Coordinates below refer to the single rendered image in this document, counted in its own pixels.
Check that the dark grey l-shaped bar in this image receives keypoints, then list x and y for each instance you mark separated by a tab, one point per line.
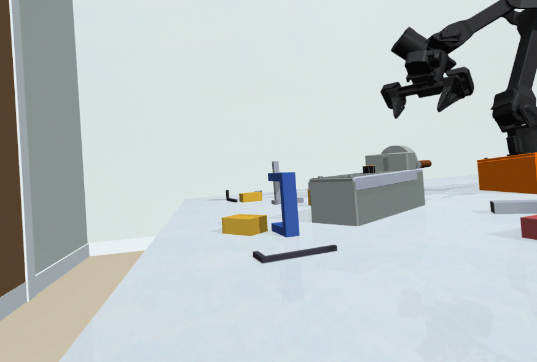
293	254

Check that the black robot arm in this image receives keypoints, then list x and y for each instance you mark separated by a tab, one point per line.
512	108

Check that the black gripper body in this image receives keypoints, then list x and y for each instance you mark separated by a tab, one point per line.
423	86

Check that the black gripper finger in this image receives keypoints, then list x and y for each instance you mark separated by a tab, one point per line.
395	102
452	92

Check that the blue c-clamp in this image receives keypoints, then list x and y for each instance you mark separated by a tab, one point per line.
285	193

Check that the red rectangular block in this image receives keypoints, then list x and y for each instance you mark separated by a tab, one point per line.
529	227

